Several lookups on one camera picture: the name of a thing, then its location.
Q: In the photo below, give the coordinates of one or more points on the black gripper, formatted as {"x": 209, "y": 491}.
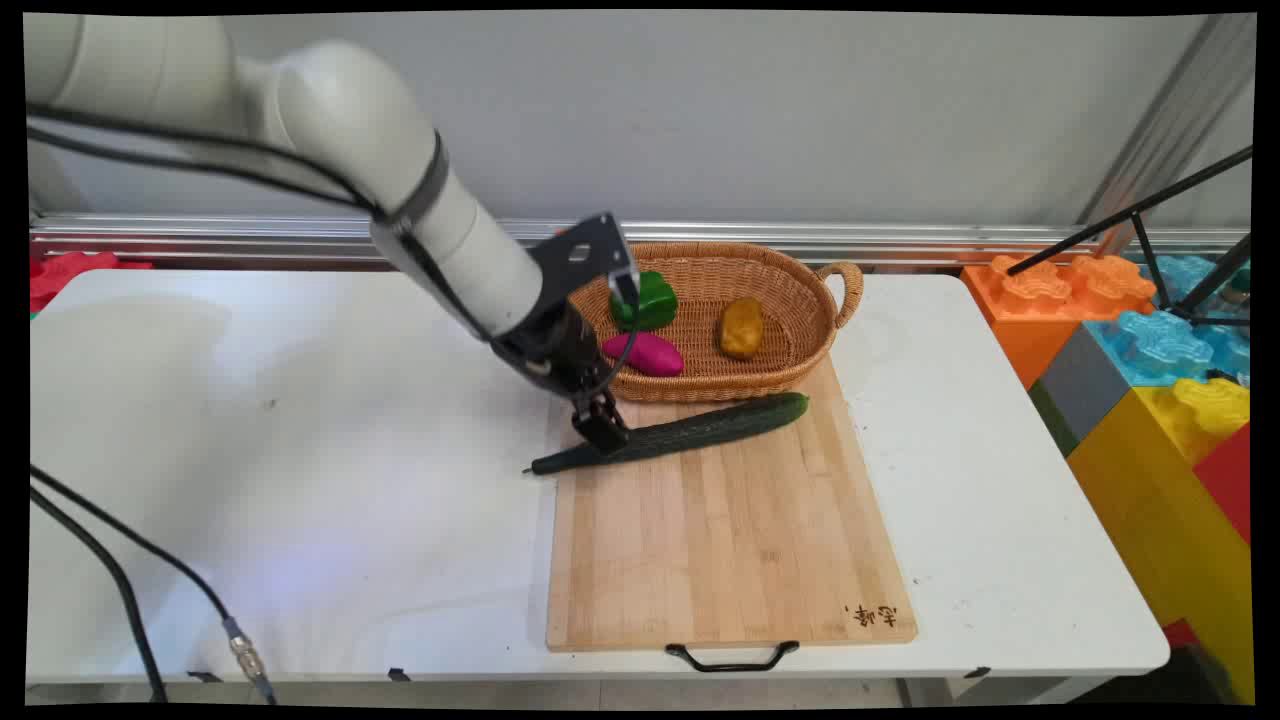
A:
{"x": 560, "y": 350}

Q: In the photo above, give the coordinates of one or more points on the long dark green cucumber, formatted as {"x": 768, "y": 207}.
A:
{"x": 700, "y": 428}

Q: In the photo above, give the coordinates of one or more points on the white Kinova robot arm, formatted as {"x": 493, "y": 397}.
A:
{"x": 330, "y": 110}

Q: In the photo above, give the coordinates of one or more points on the purple sweet potato toy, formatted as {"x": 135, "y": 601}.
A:
{"x": 650, "y": 355}

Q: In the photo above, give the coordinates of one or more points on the green bell pepper toy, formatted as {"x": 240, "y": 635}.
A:
{"x": 655, "y": 300}

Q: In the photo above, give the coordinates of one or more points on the bamboo cutting board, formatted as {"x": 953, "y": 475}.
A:
{"x": 720, "y": 540}

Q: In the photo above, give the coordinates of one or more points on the yellow-brown potato toy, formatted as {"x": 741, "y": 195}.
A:
{"x": 741, "y": 328}

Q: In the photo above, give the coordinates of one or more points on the woven wicker basket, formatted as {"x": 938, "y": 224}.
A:
{"x": 790, "y": 300}

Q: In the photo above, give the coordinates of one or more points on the orange giant building block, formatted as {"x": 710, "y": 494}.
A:
{"x": 1030, "y": 300}

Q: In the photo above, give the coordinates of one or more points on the grey giant building block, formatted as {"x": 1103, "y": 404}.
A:
{"x": 1085, "y": 390}

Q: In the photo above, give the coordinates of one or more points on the red flat building block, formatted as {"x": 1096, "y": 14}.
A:
{"x": 70, "y": 272}

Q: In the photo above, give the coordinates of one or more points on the yellow giant building block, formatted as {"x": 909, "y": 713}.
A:
{"x": 1160, "y": 500}

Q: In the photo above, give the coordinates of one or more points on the blue giant building block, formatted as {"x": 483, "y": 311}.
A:
{"x": 1160, "y": 340}

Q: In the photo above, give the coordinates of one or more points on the black tripod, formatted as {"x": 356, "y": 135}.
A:
{"x": 1150, "y": 235}

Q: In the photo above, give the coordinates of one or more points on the red giant building block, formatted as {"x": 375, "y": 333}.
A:
{"x": 1228, "y": 480}

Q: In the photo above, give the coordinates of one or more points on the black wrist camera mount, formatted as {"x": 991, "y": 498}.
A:
{"x": 585, "y": 250}

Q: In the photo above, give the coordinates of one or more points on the aluminium rail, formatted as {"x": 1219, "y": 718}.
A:
{"x": 850, "y": 240}

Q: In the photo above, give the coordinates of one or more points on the diagonal aluminium post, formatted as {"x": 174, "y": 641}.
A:
{"x": 1170, "y": 120}

